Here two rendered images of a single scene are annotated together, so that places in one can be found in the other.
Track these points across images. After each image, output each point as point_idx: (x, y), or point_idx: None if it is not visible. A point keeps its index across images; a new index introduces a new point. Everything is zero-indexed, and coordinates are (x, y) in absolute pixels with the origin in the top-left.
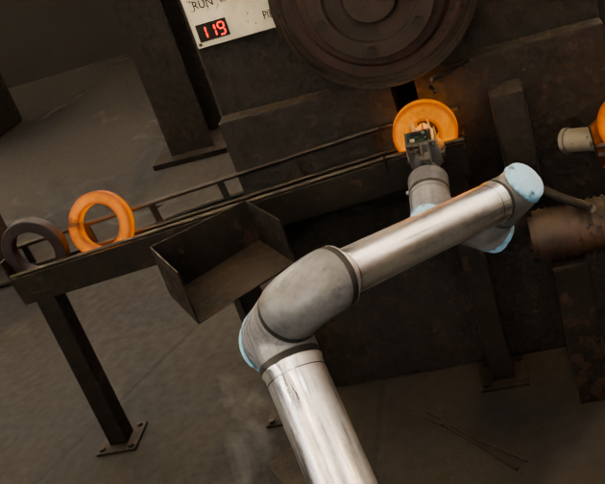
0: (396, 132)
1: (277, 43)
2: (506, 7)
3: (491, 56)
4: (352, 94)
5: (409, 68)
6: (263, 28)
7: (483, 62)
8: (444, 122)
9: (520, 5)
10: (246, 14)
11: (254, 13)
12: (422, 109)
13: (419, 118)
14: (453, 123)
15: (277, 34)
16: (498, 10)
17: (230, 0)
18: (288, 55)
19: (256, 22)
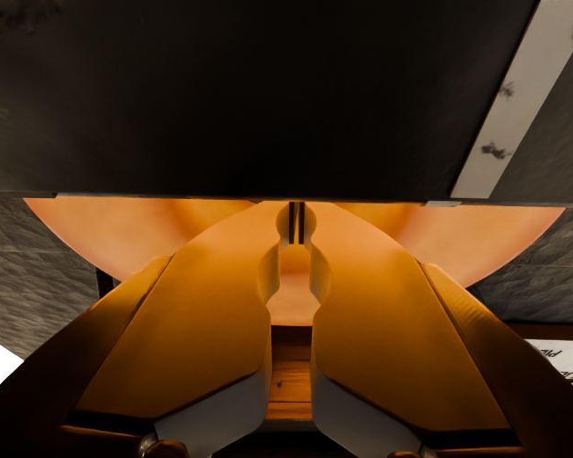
0: (488, 261)
1: None
2: (43, 255)
3: (20, 246)
4: (530, 255)
5: (279, 432)
6: None
7: (41, 237)
8: (134, 244)
9: (7, 252)
10: None
11: (571, 357)
12: (271, 311)
13: (300, 287)
14: (58, 228)
15: (566, 315)
16: (60, 254)
17: None
18: None
19: None
